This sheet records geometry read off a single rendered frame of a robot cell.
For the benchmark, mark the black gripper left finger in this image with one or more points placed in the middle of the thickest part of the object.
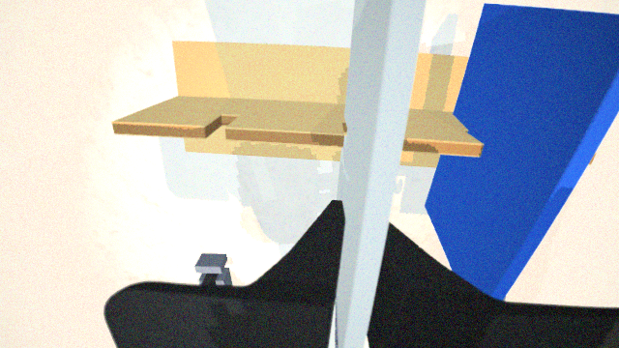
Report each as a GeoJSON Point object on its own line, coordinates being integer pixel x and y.
{"type": "Point", "coordinates": [290, 306]}

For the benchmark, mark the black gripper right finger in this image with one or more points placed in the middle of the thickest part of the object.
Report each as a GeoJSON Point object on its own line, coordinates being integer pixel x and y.
{"type": "Point", "coordinates": [419, 303]}

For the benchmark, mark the blue board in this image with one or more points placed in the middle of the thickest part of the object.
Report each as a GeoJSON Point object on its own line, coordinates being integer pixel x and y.
{"type": "Point", "coordinates": [540, 90]}

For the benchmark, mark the tan slotted board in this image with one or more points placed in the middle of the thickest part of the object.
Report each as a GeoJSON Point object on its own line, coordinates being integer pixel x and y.
{"type": "Point", "coordinates": [288, 101]}

